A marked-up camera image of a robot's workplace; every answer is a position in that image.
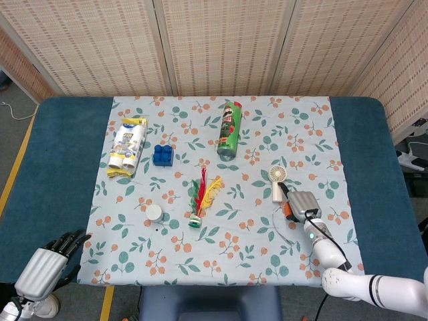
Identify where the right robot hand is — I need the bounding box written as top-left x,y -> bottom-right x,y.
279,182 -> 322,224

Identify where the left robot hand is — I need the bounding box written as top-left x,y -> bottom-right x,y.
15,229 -> 92,300

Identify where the white handheld fan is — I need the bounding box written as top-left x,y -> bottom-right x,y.
269,165 -> 290,204

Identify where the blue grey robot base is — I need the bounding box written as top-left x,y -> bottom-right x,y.
138,286 -> 282,321

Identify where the floral leaf print tablecloth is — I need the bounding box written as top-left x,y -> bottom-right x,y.
77,95 -> 365,288

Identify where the green Pringles can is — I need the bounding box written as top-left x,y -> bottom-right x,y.
216,100 -> 243,160

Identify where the feather shuttlecock with green base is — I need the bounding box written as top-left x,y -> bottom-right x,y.
187,167 -> 224,229

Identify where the white power strip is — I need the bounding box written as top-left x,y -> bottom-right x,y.
396,142 -> 428,172

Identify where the small white round lid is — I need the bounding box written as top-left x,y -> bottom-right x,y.
145,205 -> 165,223

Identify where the blue toy building block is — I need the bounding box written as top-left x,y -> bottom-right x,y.
152,144 -> 175,167

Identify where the plastic-wrapped white roll pack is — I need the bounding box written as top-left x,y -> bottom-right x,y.
106,117 -> 150,180

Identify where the woven bamboo screen panel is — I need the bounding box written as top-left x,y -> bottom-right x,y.
0,0 -> 170,98
0,26 -> 58,105
350,0 -> 428,143
155,0 -> 297,98
272,0 -> 421,98

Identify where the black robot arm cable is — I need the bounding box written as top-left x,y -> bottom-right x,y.
304,209 -> 354,321

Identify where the white floor cable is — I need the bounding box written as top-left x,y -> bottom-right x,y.
0,100 -> 38,121

